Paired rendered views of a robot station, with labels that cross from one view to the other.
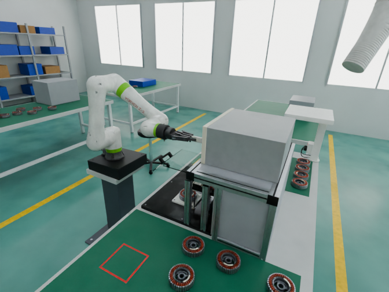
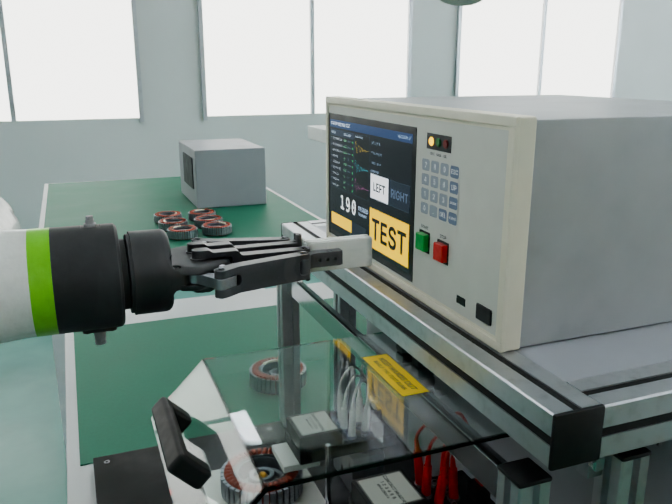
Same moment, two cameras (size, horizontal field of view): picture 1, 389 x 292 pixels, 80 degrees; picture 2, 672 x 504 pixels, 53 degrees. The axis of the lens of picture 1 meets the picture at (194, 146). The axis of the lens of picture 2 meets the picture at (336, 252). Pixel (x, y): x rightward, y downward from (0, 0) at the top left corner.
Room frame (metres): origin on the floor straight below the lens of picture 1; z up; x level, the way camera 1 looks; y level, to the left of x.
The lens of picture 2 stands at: (0.82, 0.47, 1.36)
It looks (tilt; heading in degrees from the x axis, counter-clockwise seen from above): 15 degrees down; 312
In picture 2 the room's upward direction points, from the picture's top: straight up
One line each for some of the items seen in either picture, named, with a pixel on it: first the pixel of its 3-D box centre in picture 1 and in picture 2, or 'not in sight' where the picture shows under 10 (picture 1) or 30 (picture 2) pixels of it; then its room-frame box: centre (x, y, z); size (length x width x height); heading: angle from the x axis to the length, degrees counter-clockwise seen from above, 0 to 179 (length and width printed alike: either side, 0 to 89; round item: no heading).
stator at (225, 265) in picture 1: (228, 261); not in sight; (0.78, -0.18, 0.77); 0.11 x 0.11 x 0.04
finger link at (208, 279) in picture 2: not in sight; (203, 277); (1.29, 0.13, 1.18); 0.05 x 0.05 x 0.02; 62
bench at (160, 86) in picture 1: (143, 102); not in sight; (5.37, 1.23, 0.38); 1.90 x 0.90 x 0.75; 154
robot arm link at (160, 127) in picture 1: (164, 132); (92, 281); (1.36, 0.19, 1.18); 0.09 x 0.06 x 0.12; 154
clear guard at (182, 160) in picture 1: (187, 165); (340, 419); (1.21, 0.04, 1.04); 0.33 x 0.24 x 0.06; 64
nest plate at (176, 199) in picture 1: (187, 198); not in sight; (1.24, 0.03, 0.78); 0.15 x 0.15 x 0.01; 64
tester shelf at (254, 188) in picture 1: (248, 158); (521, 280); (1.21, -0.31, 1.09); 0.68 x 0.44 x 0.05; 154
